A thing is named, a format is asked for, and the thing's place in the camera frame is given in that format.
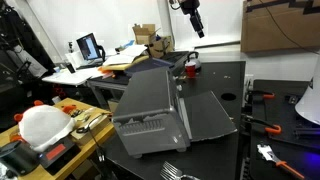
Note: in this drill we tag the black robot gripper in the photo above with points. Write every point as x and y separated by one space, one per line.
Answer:
194 15

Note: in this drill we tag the grey mini oven body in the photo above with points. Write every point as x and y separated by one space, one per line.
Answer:
146 100

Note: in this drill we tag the black flat case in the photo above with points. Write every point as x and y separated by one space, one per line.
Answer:
176 57

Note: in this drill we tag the red plastic cup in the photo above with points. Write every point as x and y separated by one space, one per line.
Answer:
190 70

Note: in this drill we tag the cardboard box with smile logo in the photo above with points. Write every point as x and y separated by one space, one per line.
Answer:
160 48

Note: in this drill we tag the white tape piece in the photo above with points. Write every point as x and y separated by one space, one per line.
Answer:
226 77

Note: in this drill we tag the small open cardboard box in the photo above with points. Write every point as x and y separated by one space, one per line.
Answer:
145 36

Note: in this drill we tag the dark blue binder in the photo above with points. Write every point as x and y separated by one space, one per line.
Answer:
146 66

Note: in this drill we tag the yellow folder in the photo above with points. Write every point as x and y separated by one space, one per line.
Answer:
133 64

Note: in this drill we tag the large flat cardboard sheet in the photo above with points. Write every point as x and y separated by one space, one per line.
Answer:
276 33

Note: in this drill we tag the white paper stack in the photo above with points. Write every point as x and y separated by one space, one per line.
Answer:
123 58

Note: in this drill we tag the open laptop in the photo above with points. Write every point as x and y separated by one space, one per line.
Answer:
87 46

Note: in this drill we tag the black side board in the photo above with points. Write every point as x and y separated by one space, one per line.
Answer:
290 111

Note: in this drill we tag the white lamp shade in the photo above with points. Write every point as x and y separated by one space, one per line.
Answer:
311 103

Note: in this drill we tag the white desk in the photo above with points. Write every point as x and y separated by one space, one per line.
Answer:
70 78

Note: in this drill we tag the silver fork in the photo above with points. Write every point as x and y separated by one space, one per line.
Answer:
170 171

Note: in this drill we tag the wooden workbench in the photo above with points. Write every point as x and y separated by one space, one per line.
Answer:
85 145

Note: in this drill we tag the black hanging jacket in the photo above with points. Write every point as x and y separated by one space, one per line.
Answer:
23 36

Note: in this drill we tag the white cloth bundle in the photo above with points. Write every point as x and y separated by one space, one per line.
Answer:
43 126

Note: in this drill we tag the black scale orange display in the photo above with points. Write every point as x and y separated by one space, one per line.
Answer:
63 155

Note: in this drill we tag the black round device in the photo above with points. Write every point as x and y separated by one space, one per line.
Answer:
18 158

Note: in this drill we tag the grey metal table frame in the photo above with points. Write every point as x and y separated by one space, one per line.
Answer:
106 85

